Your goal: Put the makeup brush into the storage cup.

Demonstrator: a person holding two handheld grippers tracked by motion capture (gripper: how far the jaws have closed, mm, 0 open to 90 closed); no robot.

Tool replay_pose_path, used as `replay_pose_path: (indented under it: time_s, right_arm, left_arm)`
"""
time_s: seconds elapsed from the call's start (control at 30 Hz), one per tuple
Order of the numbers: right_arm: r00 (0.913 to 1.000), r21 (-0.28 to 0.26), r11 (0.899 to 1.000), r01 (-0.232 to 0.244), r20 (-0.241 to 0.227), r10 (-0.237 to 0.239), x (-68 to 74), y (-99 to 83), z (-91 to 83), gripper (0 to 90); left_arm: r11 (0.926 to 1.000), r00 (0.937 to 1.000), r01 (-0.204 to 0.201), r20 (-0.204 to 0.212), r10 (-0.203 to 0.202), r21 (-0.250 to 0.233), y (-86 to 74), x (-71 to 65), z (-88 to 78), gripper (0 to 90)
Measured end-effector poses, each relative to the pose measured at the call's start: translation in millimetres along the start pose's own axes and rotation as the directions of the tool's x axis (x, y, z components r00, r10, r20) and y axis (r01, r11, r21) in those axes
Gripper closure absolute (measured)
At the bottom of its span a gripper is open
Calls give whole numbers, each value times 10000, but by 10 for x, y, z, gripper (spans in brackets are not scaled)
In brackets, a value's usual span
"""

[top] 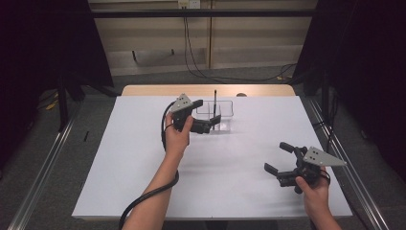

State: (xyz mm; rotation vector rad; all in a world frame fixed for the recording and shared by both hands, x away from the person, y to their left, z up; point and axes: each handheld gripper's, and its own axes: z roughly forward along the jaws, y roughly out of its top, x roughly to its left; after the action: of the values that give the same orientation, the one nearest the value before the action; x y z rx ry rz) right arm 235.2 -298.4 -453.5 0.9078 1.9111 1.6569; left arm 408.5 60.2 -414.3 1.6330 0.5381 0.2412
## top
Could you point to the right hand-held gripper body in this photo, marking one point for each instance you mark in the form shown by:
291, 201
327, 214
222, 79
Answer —
319, 158

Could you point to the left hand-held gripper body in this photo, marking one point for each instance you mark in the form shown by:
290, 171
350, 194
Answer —
183, 103

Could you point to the clear acrylic divided container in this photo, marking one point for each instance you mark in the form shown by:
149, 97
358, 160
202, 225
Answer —
223, 111

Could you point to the black pen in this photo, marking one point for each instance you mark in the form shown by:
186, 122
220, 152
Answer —
215, 102

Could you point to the person's left hand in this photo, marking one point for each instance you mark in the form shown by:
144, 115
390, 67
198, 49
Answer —
177, 140

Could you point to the person's right hand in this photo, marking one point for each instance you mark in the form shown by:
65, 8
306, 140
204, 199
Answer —
314, 198

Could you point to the white table cover sheet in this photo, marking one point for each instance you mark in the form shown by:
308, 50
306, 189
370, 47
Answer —
230, 179

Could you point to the black metal stand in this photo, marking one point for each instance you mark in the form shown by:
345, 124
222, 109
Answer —
325, 102
63, 105

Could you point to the black curtain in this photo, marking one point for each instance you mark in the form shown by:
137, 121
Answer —
41, 64
364, 80

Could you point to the metal floor rail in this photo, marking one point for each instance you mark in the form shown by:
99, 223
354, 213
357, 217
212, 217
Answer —
41, 179
351, 179

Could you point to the white wall socket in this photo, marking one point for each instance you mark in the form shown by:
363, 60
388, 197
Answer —
189, 4

